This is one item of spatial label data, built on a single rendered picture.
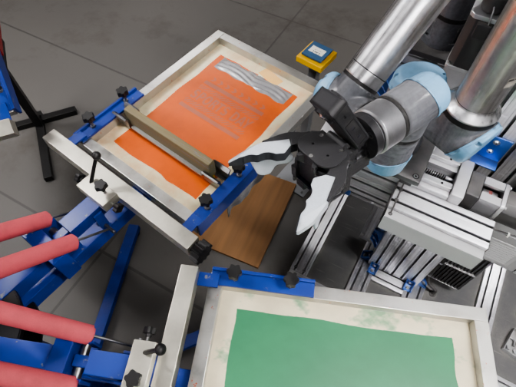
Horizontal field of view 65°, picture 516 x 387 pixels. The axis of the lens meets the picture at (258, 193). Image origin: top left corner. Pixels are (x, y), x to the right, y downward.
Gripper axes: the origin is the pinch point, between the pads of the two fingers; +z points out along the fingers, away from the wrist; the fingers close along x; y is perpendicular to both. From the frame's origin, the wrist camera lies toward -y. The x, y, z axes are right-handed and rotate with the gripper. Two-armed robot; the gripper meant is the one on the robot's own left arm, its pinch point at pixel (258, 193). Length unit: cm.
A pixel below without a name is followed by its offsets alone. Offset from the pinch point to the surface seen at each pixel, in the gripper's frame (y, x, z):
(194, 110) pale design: 60, 90, -30
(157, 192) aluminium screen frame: 61, 63, 1
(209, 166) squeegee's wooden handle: 55, 57, -16
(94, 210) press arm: 55, 65, 21
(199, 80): 59, 103, -40
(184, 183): 64, 63, -9
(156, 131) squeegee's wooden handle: 52, 80, -10
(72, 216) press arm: 55, 67, 27
